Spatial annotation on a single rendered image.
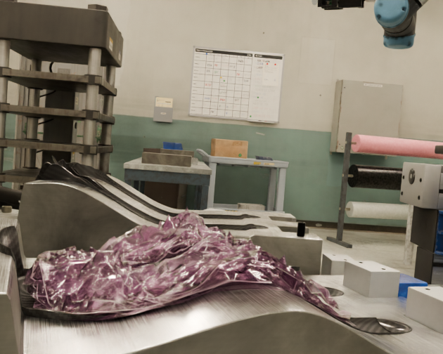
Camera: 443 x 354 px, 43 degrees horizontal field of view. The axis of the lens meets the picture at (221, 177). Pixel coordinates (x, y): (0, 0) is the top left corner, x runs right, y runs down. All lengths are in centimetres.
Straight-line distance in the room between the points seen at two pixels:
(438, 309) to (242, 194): 687
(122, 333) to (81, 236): 36
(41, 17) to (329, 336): 459
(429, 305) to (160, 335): 26
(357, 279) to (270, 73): 684
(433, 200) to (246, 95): 623
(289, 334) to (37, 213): 43
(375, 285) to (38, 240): 40
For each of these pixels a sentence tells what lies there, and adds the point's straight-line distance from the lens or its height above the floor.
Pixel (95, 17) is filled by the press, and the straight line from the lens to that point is 479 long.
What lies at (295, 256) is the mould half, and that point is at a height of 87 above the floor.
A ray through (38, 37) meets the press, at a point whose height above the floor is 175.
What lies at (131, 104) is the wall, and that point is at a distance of 732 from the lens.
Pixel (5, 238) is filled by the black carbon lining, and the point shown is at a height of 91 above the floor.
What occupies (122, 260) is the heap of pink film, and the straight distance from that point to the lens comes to 45.
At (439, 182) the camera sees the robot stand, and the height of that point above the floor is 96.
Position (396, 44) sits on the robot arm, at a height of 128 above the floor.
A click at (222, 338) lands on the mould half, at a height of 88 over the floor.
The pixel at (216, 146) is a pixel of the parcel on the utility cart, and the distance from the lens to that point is 669.
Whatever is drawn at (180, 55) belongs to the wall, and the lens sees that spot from 736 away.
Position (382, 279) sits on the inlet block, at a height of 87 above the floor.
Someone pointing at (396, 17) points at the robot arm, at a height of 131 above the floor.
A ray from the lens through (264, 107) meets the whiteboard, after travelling 736.
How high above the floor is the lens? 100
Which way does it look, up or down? 3 degrees down
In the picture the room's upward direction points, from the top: 5 degrees clockwise
